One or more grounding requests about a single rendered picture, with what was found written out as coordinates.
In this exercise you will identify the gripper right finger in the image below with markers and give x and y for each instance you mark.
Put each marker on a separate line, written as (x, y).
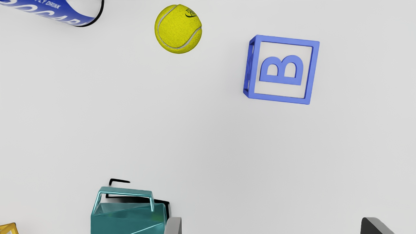
(373, 227)

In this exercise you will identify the blue letter block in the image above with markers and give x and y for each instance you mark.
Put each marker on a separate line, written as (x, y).
(281, 69)

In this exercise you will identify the yellow tennis ball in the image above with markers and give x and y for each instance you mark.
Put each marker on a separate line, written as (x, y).
(178, 28)

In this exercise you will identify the blue drink can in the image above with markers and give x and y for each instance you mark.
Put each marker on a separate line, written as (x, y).
(58, 11)

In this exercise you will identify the yellow angular object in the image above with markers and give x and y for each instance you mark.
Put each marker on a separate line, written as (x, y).
(8, 229)

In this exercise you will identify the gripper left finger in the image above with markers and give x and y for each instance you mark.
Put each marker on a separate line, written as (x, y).
(174, 227)

